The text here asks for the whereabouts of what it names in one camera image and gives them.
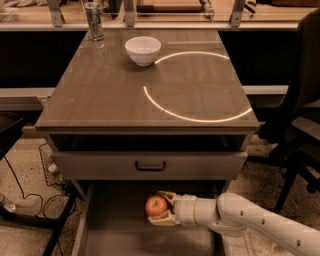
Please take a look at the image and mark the silver metal can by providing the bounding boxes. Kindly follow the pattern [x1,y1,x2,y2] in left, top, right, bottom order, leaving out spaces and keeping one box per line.
[84,2,104,41]

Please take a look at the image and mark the black floor cable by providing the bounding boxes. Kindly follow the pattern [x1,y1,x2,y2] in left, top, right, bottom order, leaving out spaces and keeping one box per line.
[3,155,76,219]

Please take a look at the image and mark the black stand at left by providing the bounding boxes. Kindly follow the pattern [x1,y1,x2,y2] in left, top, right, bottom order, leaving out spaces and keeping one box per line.
[0,112,78,256]

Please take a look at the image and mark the clear plastic bottle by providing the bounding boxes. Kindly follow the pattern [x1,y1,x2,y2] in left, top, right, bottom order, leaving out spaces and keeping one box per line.
[0,193,16,213]

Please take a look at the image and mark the open middle drawer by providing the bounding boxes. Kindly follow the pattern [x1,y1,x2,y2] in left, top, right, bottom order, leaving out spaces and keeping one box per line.
[72,181,226,256]

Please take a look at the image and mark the top drawer with black handle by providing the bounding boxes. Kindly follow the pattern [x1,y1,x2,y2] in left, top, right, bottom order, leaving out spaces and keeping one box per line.
[52,151,247,180]

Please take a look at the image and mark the white ceramic bowl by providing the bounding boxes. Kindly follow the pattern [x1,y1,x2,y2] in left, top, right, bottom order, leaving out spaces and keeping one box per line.
[125,36,161,66]

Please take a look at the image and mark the red apple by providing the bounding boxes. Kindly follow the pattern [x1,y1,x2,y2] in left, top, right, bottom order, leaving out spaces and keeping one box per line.
[145,195,168,217]

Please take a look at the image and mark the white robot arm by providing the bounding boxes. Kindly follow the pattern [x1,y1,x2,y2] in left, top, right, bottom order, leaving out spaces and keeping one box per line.
[145,191,320,256]

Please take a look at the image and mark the black office chair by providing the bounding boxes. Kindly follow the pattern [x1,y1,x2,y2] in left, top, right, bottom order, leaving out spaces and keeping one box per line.
[250,9,320,213]

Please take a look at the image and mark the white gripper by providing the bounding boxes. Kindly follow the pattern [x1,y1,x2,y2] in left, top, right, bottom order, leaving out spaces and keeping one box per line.
[148,191,197,227]

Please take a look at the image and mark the grey drawer cabinet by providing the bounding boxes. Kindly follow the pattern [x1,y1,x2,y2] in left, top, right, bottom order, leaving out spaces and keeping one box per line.
[34,28,260,256]

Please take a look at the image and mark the wire mesh basket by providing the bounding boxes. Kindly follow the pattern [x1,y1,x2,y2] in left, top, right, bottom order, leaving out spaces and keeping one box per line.
[39,143,71,194]

